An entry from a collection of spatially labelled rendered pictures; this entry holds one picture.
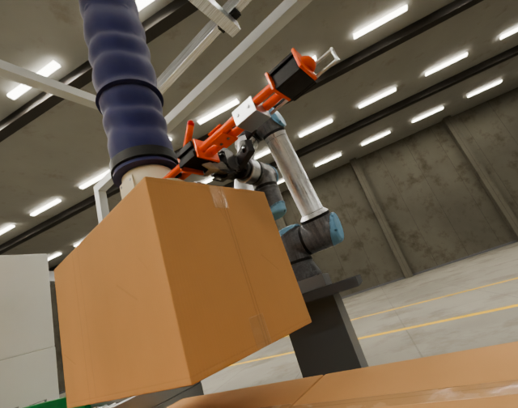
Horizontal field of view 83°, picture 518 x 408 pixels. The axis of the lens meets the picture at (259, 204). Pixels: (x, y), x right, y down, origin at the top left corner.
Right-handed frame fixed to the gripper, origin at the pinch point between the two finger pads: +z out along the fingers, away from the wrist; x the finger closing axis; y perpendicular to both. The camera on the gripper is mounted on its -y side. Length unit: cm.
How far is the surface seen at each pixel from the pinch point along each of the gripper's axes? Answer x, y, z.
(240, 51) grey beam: 193, 46, -157
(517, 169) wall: 134, -302, -1484
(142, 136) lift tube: 16.7, 18.7, 4.9
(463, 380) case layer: -66, -36, -3
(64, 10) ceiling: 455, 271, -105
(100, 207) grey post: 161, 346, -156
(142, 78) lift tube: 41.6, 16.7, 1.2
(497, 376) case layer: -66, -41, -2
